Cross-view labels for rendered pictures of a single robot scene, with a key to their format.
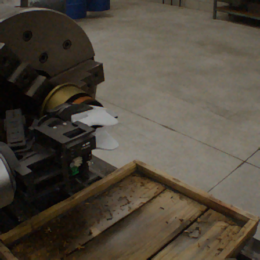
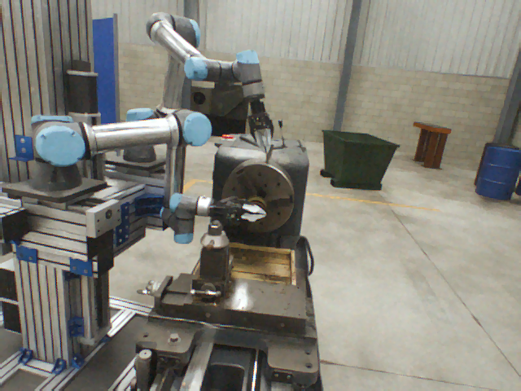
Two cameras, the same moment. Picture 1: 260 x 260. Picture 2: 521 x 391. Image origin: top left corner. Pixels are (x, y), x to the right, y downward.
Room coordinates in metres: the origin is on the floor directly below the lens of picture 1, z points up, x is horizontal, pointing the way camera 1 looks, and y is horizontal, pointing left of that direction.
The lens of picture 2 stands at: (-0.33, -0.93, 1.55)
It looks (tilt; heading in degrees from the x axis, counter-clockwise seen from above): 17 degrees down; 50
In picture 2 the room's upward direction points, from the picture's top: 6 degrees clockwise
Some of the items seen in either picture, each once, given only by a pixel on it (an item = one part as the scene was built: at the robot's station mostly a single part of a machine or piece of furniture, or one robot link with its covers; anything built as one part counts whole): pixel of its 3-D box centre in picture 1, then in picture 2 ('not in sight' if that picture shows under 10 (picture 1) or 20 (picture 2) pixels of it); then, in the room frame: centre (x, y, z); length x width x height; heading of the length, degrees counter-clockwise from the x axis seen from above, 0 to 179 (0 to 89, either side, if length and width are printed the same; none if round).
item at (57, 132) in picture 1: (43, 157); (225, 210); (0.39, 0.11, 1.08); 0.12 x 0.09 x 0.08; 137
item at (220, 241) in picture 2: not in sight; (214, 237); (0.16, -0.17, 1.13); 0.08 x 0.08 x 0.03
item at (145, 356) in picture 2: not in sight; (145, 368); (-0.06, -0.23, 0.84); 0.04 x 0.04 x 0.10; 47
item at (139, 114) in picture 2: not in sight; (141, 123); (0.28, 0.68, 1.33); 0.13 x 0.12 x 0.14; 5
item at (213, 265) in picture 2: not in sight; (215, 257); (0.17, -0.17, 1.07); 0.07 x 0.07 x 0.10; 47
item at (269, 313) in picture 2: not in sight; (231, 299); (0.20, -0.22, 0.95); 0.43 x 0.17 x 0.05; 137
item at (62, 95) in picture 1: (69, 114); (256, 208); (0.52, 0.10, 1.08); 0.09 x 0.09 x 0.09; 48
